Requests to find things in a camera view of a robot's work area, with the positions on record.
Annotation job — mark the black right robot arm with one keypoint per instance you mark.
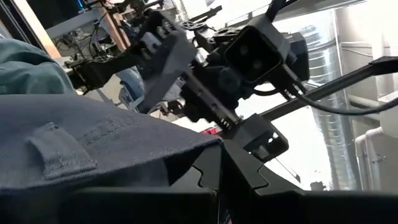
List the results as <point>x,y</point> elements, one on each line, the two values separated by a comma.
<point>99,70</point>

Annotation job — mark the dark grey garment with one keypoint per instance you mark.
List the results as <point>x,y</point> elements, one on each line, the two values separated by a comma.
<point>109,140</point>

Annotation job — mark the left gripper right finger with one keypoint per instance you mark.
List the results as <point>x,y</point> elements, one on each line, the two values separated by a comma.
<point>245,193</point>

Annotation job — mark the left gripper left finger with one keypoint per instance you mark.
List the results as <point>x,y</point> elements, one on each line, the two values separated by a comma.
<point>211,174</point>

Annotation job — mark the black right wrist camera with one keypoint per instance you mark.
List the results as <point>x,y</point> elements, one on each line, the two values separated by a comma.
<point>255,53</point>

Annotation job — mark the grey-green trousers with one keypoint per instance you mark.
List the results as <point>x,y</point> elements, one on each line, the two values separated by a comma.
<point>28,68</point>

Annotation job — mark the white wall pipe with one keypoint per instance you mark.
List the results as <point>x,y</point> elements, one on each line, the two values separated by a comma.
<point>362,155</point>

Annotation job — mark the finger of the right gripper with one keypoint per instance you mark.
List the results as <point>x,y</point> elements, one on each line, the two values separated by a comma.
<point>264,140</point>
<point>168,71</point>

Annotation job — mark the silver ventilation duct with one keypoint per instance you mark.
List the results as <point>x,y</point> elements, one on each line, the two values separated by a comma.
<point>332,140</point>

